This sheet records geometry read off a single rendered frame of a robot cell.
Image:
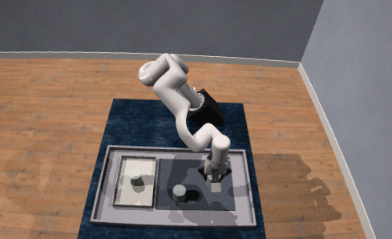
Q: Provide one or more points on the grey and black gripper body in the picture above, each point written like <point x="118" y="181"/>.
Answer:
<point x="208" y="167"/>

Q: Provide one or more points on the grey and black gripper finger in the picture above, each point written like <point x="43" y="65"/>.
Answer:
<point x="201" y="171"/>
<point x="229" y="170"/>

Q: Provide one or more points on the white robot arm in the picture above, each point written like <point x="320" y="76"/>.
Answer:
<point x="180" y="98"/>

